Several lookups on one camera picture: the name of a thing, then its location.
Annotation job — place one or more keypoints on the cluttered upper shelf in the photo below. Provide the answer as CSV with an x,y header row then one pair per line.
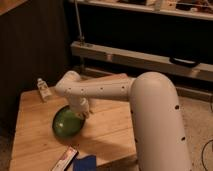
x,y
156,7

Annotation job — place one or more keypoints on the black case handle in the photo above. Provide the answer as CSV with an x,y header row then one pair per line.
x,y
184,63

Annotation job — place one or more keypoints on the long grey metal case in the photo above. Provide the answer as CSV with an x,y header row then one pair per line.
x,y
141,60

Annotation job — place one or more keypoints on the green ceramic bowl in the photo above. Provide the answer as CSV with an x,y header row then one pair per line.
x,y
66,124

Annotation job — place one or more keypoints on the thin metal rod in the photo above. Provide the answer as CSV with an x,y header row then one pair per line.
x,y
81,37

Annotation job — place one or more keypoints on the blue cloth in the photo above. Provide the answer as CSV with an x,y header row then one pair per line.
x,y
87,163

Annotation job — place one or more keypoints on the red white flat package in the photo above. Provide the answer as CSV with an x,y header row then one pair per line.
x,y
65,159

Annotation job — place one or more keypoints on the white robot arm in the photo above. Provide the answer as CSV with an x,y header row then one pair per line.
x,y
157,121

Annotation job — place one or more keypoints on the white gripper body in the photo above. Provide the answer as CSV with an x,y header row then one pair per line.
x,y
80,107

